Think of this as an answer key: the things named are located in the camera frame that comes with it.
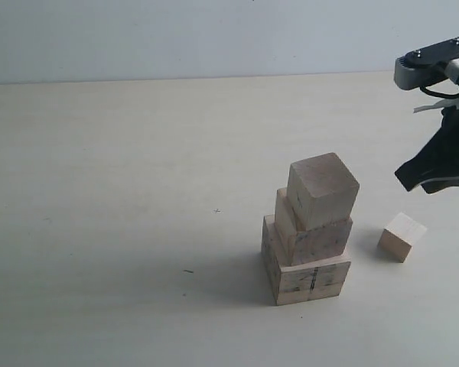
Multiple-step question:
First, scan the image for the smallest wooden cube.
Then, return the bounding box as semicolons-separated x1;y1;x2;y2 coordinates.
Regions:
377;213;428;263

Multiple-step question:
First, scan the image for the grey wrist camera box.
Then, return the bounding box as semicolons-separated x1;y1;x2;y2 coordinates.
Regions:
393;37;459;90

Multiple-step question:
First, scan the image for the second largest wooden cube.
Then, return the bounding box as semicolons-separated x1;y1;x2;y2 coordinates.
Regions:
274;187;353;265

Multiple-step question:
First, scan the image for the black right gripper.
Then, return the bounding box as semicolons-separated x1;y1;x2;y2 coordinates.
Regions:
395;70;459;194

